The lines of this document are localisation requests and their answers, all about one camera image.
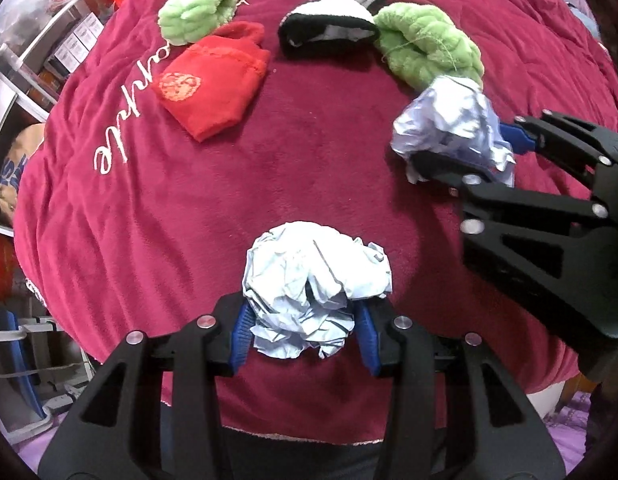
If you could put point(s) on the red sock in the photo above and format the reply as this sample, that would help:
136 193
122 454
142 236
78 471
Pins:
214 85

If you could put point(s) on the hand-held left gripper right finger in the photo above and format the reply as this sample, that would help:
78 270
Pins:
366 335

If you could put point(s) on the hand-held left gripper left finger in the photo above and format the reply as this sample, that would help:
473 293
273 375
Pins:
241 330

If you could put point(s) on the metal shelf rack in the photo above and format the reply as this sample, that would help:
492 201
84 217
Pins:
19 35

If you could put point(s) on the metal storage shelf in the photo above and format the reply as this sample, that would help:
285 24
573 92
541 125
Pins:
6 102

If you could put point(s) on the black and white sock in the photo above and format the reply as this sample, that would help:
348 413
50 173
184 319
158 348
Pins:
309 30

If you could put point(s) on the orange box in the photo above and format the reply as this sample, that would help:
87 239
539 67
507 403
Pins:
1 270

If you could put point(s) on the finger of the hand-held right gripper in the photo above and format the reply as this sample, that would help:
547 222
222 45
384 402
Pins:
439 167
516 135

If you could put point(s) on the pale blue paper ball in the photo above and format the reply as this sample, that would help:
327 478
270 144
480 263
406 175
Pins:
449 115
309 280

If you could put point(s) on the dark red embroidered blanket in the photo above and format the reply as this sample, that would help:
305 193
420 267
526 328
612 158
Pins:
189 200

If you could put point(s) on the dark grey pants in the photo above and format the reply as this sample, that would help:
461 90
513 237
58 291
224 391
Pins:
299 460

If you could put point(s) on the row of white boxes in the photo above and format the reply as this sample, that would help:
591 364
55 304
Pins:
79 37

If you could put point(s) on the fluffy green sock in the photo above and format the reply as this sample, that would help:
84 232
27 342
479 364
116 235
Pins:
424 45
194 12

